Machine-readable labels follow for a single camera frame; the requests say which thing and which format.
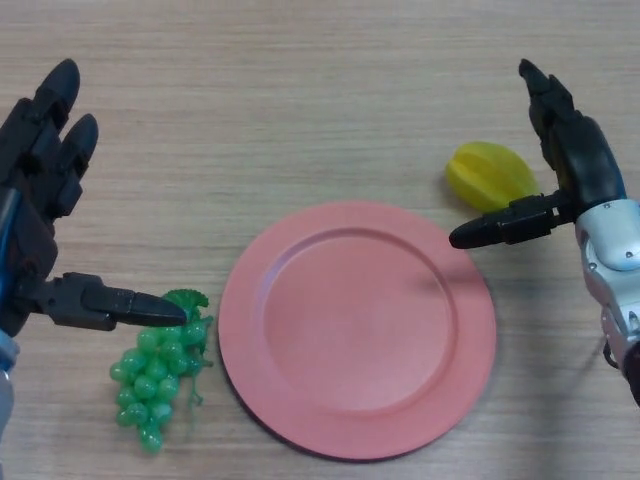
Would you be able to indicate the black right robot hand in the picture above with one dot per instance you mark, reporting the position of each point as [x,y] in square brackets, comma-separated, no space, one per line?
[590,160]

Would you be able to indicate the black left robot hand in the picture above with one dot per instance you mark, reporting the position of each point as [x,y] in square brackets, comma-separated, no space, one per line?
[25,215]

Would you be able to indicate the yellow starfruit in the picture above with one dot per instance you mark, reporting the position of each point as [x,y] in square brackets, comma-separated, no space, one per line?
[482,172]

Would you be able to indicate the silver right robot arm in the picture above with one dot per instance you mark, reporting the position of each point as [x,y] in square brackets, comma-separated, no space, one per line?
[612,245]

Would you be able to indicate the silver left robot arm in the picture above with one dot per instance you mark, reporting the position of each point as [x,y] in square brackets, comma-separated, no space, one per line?
[5,390]

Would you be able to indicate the pink round plate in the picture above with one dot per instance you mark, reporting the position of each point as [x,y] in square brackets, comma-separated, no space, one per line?
[360,330]

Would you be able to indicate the green grape bunch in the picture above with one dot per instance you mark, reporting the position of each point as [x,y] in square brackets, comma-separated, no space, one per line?
[145,380]

